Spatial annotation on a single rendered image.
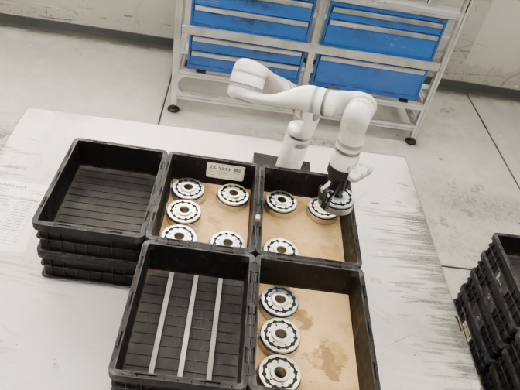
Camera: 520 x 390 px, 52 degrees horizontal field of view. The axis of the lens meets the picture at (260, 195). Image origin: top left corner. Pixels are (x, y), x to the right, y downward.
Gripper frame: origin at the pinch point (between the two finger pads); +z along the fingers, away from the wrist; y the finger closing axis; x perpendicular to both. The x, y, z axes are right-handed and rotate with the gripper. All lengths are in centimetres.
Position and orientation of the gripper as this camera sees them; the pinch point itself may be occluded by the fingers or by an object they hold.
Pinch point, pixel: (330, 201)
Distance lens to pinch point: 156.5
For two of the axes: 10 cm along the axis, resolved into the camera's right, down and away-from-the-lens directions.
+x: 6.8, 5.6, -4.7
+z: -1.6, 7.4, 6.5
